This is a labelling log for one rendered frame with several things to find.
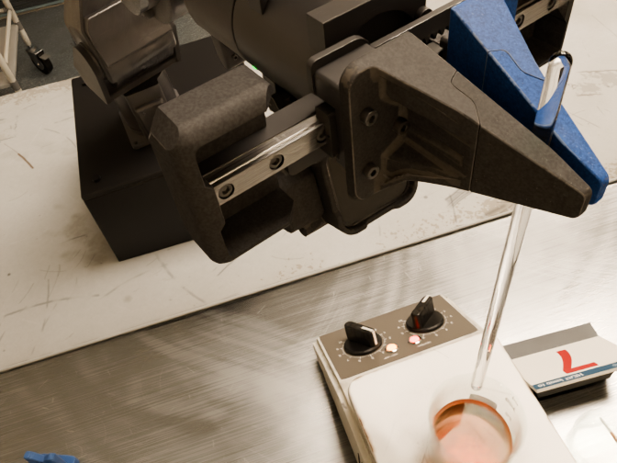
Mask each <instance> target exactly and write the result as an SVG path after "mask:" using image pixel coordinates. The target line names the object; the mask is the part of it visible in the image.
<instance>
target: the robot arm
mask: <svg viewBox="0 0 617 463"><path fill-rule="evenodd" d="M574 1H575V0H453V1H451V2H449V3H447V4H445V5H443V6H440V7H439V8H437V9H435V10H433V11H432V10H431V9H430V8H429V7H427V6H426V0H64V12H63V19H64V23H65V25H66V27H67V28H68V29H69V31H70V33H71V35H72V37H73V39H74V41H75V43H76V45H75V46H74V47H73V65H74V67H75V68H76V70H77V71H78V73H79V74H80V75H81V77H82V78H83V80H84V82H85V83H86V85H87V86H88V87H89V88H90V89H92V90H93V91H94V92H95V93H96V94H97V95H98V96H99V97H100V98H101V99H102V100H103V101H104V102H105V103H106V104H107V105H108V104H110V103H112V101H113V100H115V102H116V104H117V105H118V108H119V115H120V117H121V120H122V122H123V125H124V127H125V130H126V132H127V134H128V137H129V141H130V143H131V146H132V147H133V149H136V150H137V149H139V148H142V147H144V146H146V145H149V144H150V145H151V146H152V149H153V151H154V154H155V156H156V159H157V161H158V163H159V166H160V167H161V170H162V172H163V176H164V178H165V181H166V183H167V186H168V187H169V190H170V192H171V194H172V197H173V199H174V203H175V205H176V207H177V209H178V212H179V214H180V217H181V219H182V222H183V224H184V225H185V227H186V228H187V230H188V232H189V233H190V235H191V237H192V238H193V240H194V241H195V242H196V244H197V245H198V246H199V247H200V248H201V249H202V251H203V252H204V253H205V254H206V255H207V256H208V258H209V259H210V260H212V261H213V262H215V263H218V264H226V263H229V262H231V261H233V260H234V259H236V258H238V257H239V256H241V255H242V254H245V253H246V252H248V251H249V250H251V249H252V248H253V247H255V246H256V245H258V244H260V243H262V242H263V241H265V240H267V239H268V238H270V237H271V236H273V235H274V234H276V233H278V232H280V231H281V230H283V229H284V230H285V231H287V232H290V233H293V232H295V231H297V230H299V231H300V233H301V234H302V235H303V236H305V237H307V236H308V235H310V234H312V233H313V232H315V231H317V230H318V229H320V228H322V227H324V226H325V225H327V224H330V225H331V226H333V227H334V228H336V229H337V230H339V231H341V232H343V233H345V234H347V235H355V234H357V233H359V232H362V231H363V230H365V229H366V228H367V225H368V224H369V223H371V222H373V221H374V220H377V219H378V218H380V217H382V216H383V215H385V214H387V213H388V212H390V211H391V210H392V209H400V208H401V207H403V206H405V205H406V204H408V203H409V202H410V201H411V200H412V198H413V197H414V195H415V193H416V191H417V187H418V181H419V182H424V183H430V184H435V185H441V186H449V187H454V188H458V189H462V190H465V191H470V192H473V193H477V194H480V195H483V196H487V197H491V198H497V199H500V200H504V201H508V202H511V203H515V204H519V205H522V206H525V207H529V208H533V209H539V210H542V211H546V212H550V213H554V214H557V215H560V216H564V217H568V218H572V219H574V218H577V217H579V216H580V215H581V214H583V213H584V212H585V211H586V210H587V207H588V205H594V204H596V203H597V202H599V201H600V200H601V199H602V198H603V195H604V193H605V190H606V188H607V185H608V184H609V180H610V179H609V175H608V173H607V171H606V170H605V168H604V167H603V165H602V164H601V162H600V160H599V159H598V157H597V156H596V154H595V153H594V152H593V151H592V149H591V148H590V146H589V144H588V143H587V141H586V140H585V138H584V137H583V135H582V134H581V132H580V131H579V129H578V127H577V126H576V124H575V122H574V121H573V119H572V118H571V117H570V116H569V114H568V113H567V111H566V109H565V108H564V106H563V105H561V108H560V111H559V114H558V118H557V122H556V124H555V130H554V134H553V137H552V140H551V144H550V147H549V146H548V145H547V144H545V143H544V142H543V141H542V140H540V139H539V138H538V137H537V136H535V135H534V134H533V133H532V130H533V124H534V120H535V116H536V111H537V108H538V104H539V100H540V96H541V93H542V89H543V85H544V75H543V73H542V72H541V70H540V67H542V66H544V65H545V64H547V63H548V62H549V59H550V57H551V56H552V55H553V54H554V53H555V52H557V51H561V50H562V48H563V44H564V40H565V36H566V33H567V26H568V22H569V19H570V15H571V12H572V8H573V5H574ZM188 12H189V14H190V16H191V17H192V18H193V19H194V21H195V22H196V23H197V24H198V25H199V26H200V27H201V28H203V29H204V30H205V31H207V32H208V33H209V34H210V35H211V38H212V40H213V43H214V46H215V49H216V52H217V55H218V56H219V58H220V60H221V62H222V64H223V65H224V67H225V68H226V69H228V70H230V69H232V68H234V67H236V66H237V65H239V64H241V63H243V62H245V61H246V62H248V63H249V64H250V65H252V67H253V69H255V70H258V71H260V72H261V73H262V74H263V78H262V77H261V76H260V75H258V74H257V73H255V72H254V71H253V70H252V69H250V68H249V67H248V66H246V65H241V66H238V67H236V68H234V69H232V70H230V71H228V72H226V73H224V74H222V75H220V76H218V77H216V78H214V79H212V80H210V81H208V82H206V83H204V84H202V85H200V86H198V87H196V88H194V89H192V90H190V91H188V92H186V93H184V94H182V95H180V96H179V94H178V92H177V91H176V89H173V87H172V85H171V82H170V80H169V77H168V75H167V73H166V71H165V69H166V68H167V67H169V66H171V65H172V64H174V63H176V62H180V61H181V60H182V58H181V51H180V46H179V40H178V35H177V30H176V25H175V23H174V21H175V20H176V19H178V18H179V17H182V16H183V15H185V14H187V13H188ZM268 108H269V110H270V111H272V112H274V113H273V114H271V115H270V116H268V117H265V114H264V112H266V111H267V109H268Z"/></svg>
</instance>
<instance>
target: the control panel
mask: <svg viewBox="0 0 617 463"><path fill-rule="evenodd" d="M432 301H433V306H434V310H435V311H439V312H440V313H441V314H442V315H443V318H444V323H443V325H442V326H441V327H440V328H439V329H437V330H435V331H433V332H429V333H414V332H412V331H410V330H409V329H408V328H407V326H406V320H407V319H408V317H409V316H410V314H411V312H412V311H413V310H414V308H415V307H416V306H417V304H418V303H419V302H416V303H413V304H410V305H408V306H406V307H403V308H400V309H397V310H394V311H390V312H388V313H385V314H382V315H379V316H376V317H374V318H371V319H369V320H366V321H363V322H358V323H359V324H362V325H365V326H368V327H371V328H374V329H375V331H376V333H378V334H380V335H381V337H382V345H381V346H380V347H379V348H378V349H377V350H376V351H375V352H374V353H371V354H369V355H365V356H352V355H349V354H348V353H346V351H345V349H344V343H345V341H346V340H347V339H348V338H347V336H346V332H345V329H344V328H342V329H340V330H337V331H335V332H332V333H327V334H324V335H322V336H319V338H320V340H321V342H322V344H323V346H324V348H325V350H326V352H327V354H328V356H329V358H330V360H331V362H332V363H333V365H334V367H335V369H336V371H337V373H338V375H339V377H340V379H346V378H350V377H353V376H355V375H358V374H361V373H364V372H366V371H368V370H371V369H374V368H377V367H381V366H383V365H386V364H388V363H391V362H394V361H397V360H399V359H401V358H404V357H407V356H411V355H414V354H417V353H419V352H421V351H424V350H427V349H429V348H432V347H435V346H437V345H439V344H444V343H447V342H449V341H452V340H454V339H457V338H459V337H462V336H465V335H468V334H471V333H474V332H476V331H478V329H477V328H476V327H475V326H474V325H473V324H472V323H471V322H470V321H468V320H467V319H466V318H465V317H464V316H463V315H462V314H461V313H460V312H458V311H457V310H456V309H455V308H454V307H453V306H452V305H451V304H450V303H448V302H447V301H446V300H445V299H444V298H443V297H442V296H440V295H437V296H434V297H432ZM412 336H418V337H419V338H420V340H419V341H418V342H411V341H410V340H409V339H410V337H412ZM390 344H395V345H396V347H397V348H396V349H395V350H391V351H389V350H387V346H388V345H390Z"/></svg>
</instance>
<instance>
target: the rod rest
mask: <svg viewBox="0 0 617 463"><path fill-rule="evenodd" d="M24 459H25V460H26V461H27V462H29V463H79V459H77V458H76V457H75V456H67V455H57V454H55V453H49V454H39V453H35V452H32V451H26V453H25V455H24Z"/></svg>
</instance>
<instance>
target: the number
mask: <svg viewBox="0 0 617 463"><path fill-rule="evenodd" d="M613 362H617V347H616V346H614V345H612V344H609V343H607V342H606V341H604V340H602V339H597V340H593V341H590V342H586V343H583V344H577V345H573V346H570V347H567V348H563V349H560V350H556V351H553V352H550V353H546V354H542V355H539V356H533V357H530V358H526V359H523V360H520V361H516V362H513V363H514V365H515V366H516V368H517V369H518V370H519V371H520V372H521V373H522V374H523V375H524V376H525V377H526V378H527V379H529V380H530V381H531V382H532V383H533V384H537V383H541V382H545V381H547V380H551V379H554V378H561V377H563V376H567V375H571V374H574V373H578V372H580V371H584V370H588V369H591V368H594V367H600V366H604V365H607V364H610V363H613Z"/></svg>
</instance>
